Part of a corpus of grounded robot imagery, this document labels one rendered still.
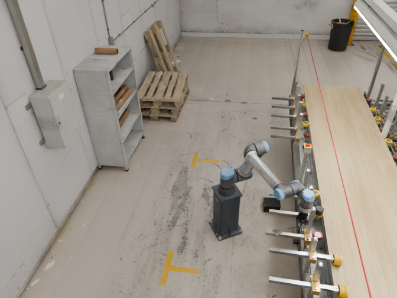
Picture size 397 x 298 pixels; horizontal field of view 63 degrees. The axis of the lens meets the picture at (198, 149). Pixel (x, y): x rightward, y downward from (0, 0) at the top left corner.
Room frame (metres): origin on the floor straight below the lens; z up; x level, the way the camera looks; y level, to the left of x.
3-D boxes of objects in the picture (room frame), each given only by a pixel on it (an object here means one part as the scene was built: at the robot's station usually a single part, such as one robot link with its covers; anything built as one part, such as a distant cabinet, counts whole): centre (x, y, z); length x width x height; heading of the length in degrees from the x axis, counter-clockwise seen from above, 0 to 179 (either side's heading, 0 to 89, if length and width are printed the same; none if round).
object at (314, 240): (1.51, -0.84, 0.86); 0.04 x 0.04 x 0.48; 78
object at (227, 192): (2.56, -0.29, 0.65); 0.19 x 0.19 x 0.10
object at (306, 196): (1.70, -0.79, 1.31); 0.10 x 0.09 x 0.12; 20
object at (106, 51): (4.24, 1.18, 1.59); 0.30 x 0.08 x 0.08; 80
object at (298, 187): (1.80, -0.75, 1.32); 0.12 x 0.12 x 0.09; 20
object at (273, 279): (1.24, -0.71, 0.95); 0.50 x 0.04 x 0.04; 78
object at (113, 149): (4.13, 1.19, 0.78); 0.90 x 0.45 x 1.55; 170
